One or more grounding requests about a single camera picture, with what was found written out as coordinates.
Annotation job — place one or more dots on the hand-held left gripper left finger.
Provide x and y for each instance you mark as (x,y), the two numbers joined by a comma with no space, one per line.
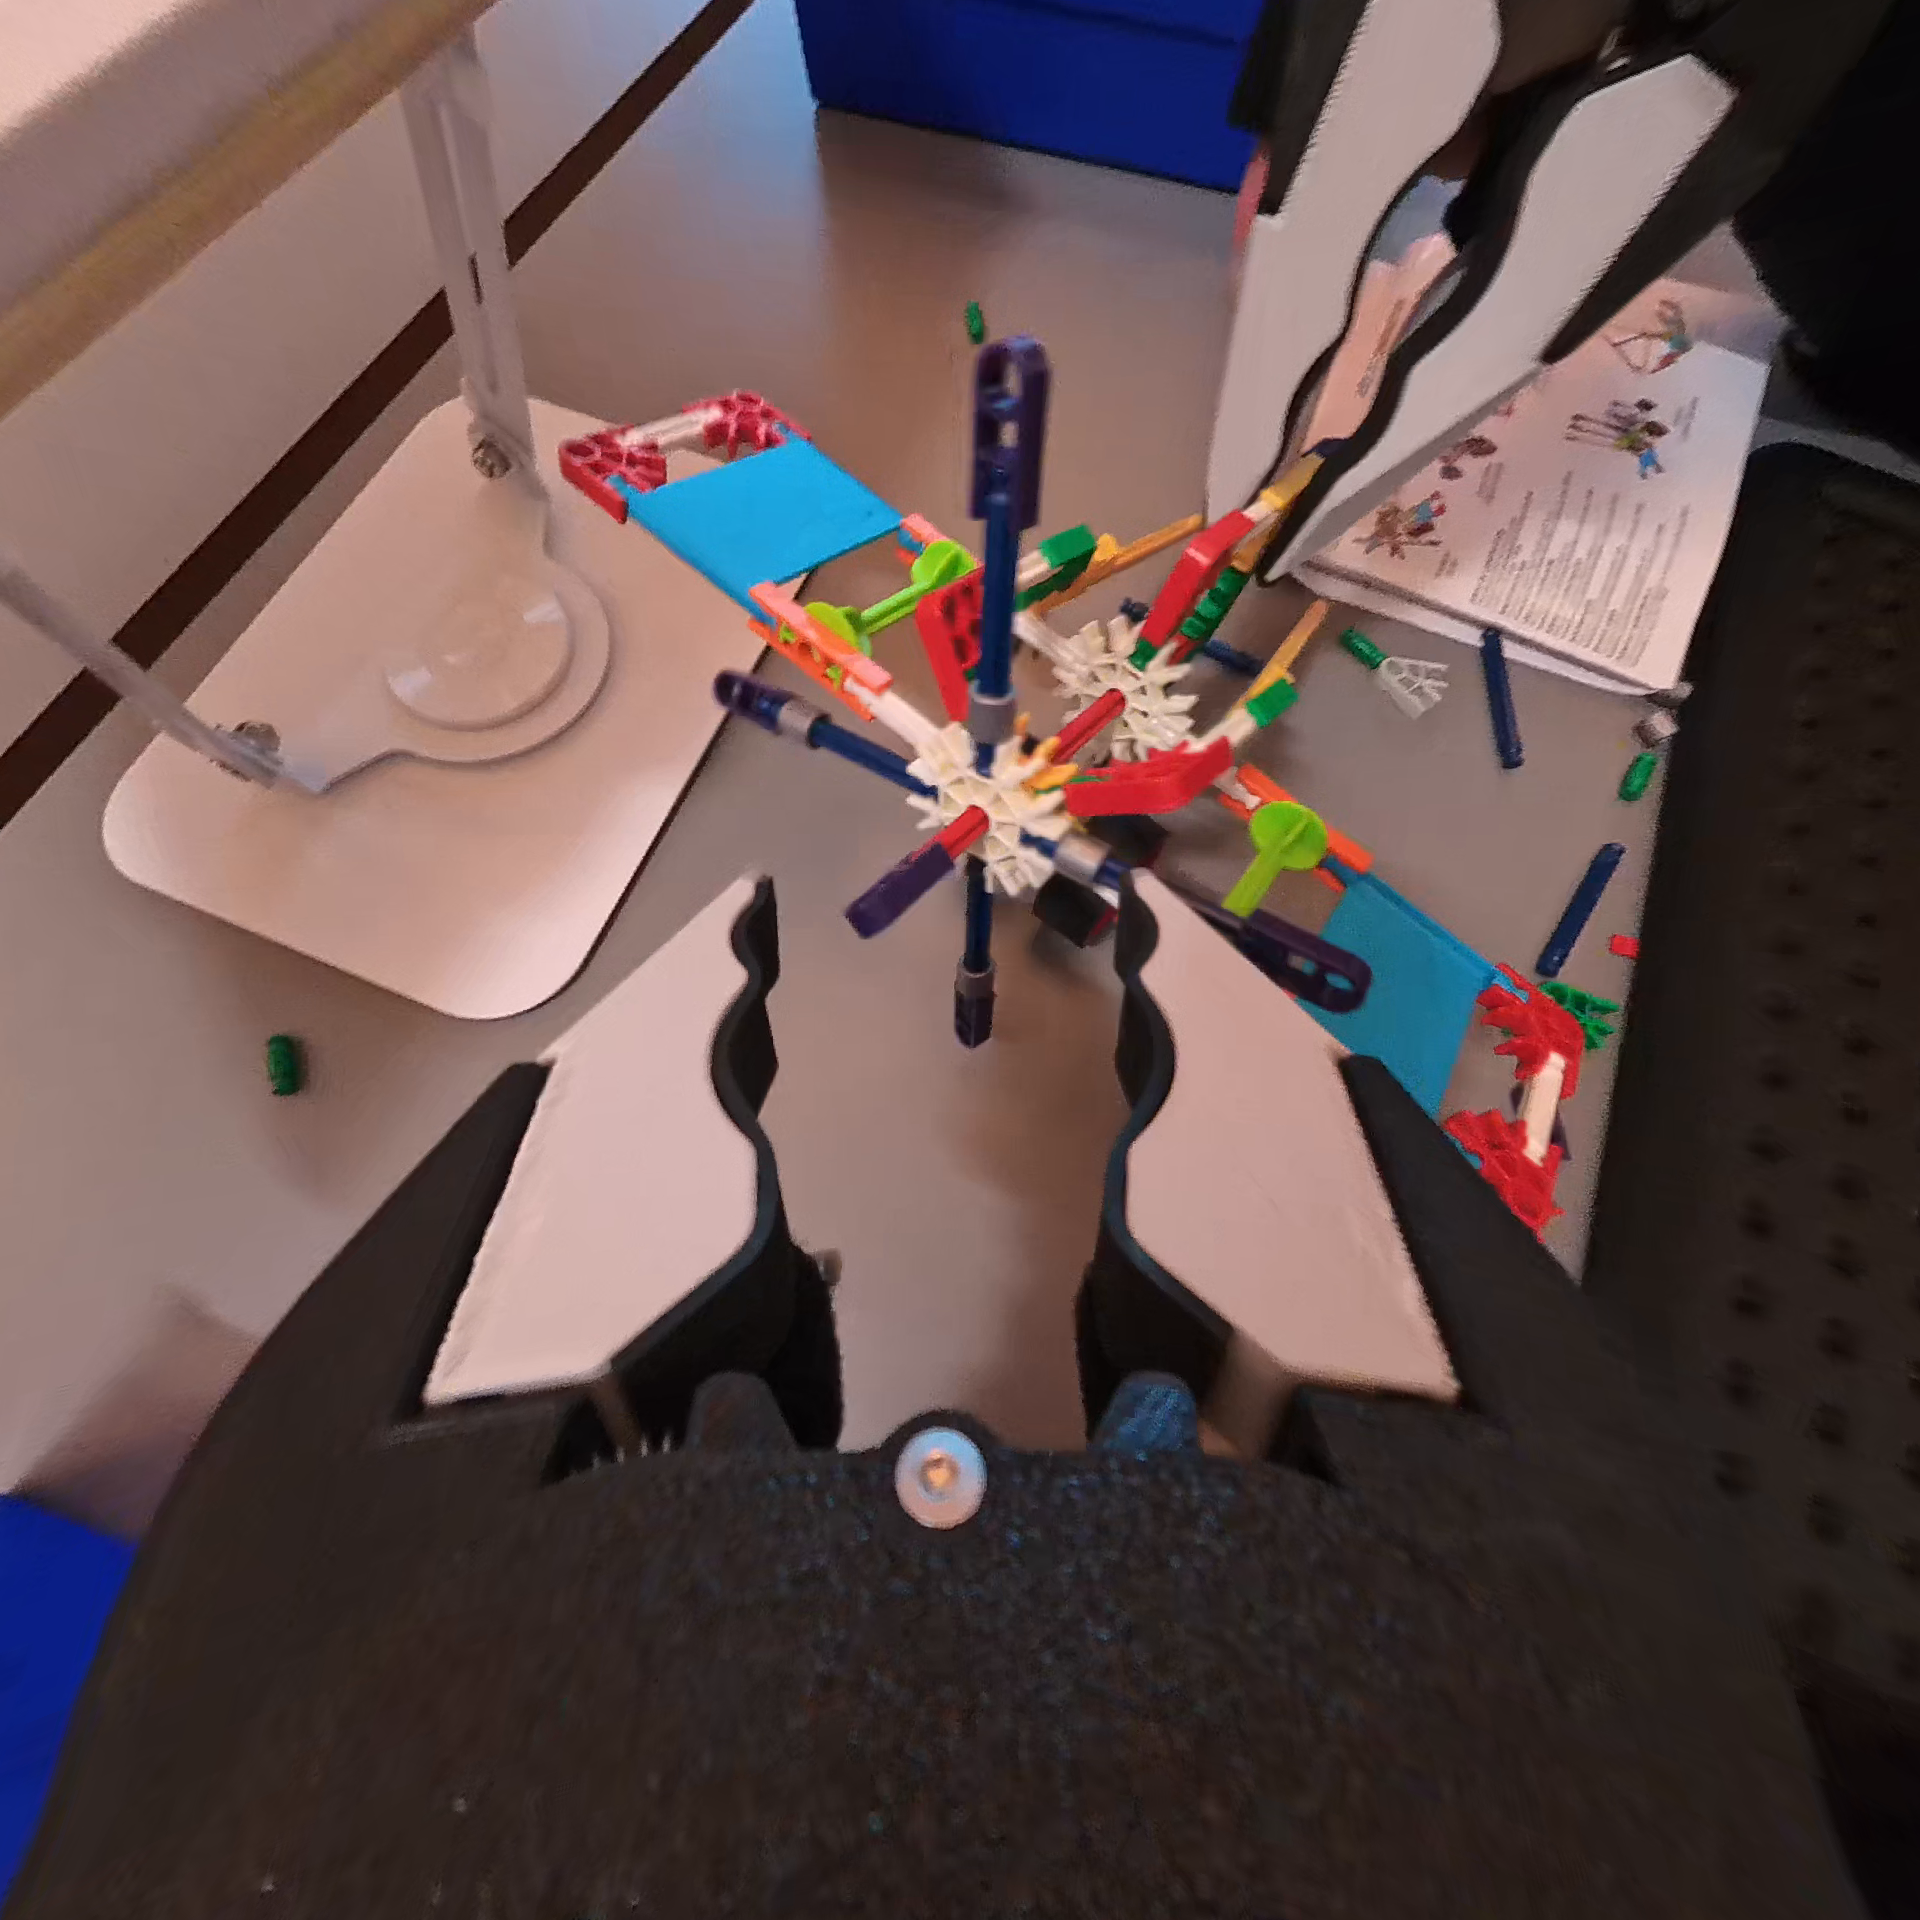
(600,1200)

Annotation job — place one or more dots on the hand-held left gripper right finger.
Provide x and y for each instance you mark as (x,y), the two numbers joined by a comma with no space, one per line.
(1274,1200)

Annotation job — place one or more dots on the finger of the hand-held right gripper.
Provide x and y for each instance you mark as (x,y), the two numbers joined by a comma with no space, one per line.
(1321,227)
(1574,253)

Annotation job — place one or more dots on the colourful toy rod airplane model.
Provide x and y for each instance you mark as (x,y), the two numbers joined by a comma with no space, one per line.
(767,509)

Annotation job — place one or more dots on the person's right forearm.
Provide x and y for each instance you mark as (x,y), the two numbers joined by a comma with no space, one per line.
(1862,181)

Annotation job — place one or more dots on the white instruction booklet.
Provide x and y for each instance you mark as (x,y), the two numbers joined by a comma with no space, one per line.
(1622,526)

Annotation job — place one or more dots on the blue plastic bin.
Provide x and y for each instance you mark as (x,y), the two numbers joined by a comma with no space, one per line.
(1021,75)

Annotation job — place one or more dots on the white stand with wooden board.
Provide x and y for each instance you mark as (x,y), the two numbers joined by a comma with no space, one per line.
(376,900)

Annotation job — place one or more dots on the dark blue rod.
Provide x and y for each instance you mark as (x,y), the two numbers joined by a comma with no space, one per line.
(1580,908)
(1503,698)

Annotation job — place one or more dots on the tan connector with green rod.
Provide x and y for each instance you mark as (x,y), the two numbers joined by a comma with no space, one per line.
(1409,683)

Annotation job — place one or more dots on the silver spacer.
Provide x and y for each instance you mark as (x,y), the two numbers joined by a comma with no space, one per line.
(1654,727)

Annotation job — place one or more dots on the black perforated armrest pad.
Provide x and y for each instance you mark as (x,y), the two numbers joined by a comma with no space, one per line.
(1800,1048)

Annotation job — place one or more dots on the blue bin with square tag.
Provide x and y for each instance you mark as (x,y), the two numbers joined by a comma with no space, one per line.
(53,1651)

